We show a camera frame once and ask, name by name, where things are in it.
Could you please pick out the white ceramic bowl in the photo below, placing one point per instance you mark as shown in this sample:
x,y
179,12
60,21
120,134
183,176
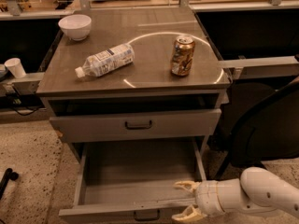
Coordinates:
x,y
77,26

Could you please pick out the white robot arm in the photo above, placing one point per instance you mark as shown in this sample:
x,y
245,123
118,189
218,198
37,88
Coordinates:
x,y
256,192

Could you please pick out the gold soda can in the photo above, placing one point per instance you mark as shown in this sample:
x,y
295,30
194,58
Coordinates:
x,y
181,60

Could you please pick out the black caster base at left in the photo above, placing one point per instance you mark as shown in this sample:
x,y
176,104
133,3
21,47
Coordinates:
x,y
9,174

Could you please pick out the white paper cup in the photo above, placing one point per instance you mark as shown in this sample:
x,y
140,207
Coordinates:
x,y
14,66

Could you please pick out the grey drawer cabinet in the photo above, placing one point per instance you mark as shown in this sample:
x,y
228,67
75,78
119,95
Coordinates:
x,y
145,85

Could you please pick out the black office chair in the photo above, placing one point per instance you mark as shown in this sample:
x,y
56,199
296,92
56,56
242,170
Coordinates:
x,y
259,123

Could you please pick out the clear plastic water bottle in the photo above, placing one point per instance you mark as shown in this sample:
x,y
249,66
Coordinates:
x,y
106,61

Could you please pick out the grey top drawer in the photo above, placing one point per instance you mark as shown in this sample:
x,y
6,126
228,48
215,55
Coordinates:
x,y
136,126

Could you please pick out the grey drawer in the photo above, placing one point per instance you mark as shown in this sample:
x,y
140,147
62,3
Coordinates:
x,y
133,181
136,126

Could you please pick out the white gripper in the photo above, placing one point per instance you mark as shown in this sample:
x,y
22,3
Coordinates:
x,y
206,197

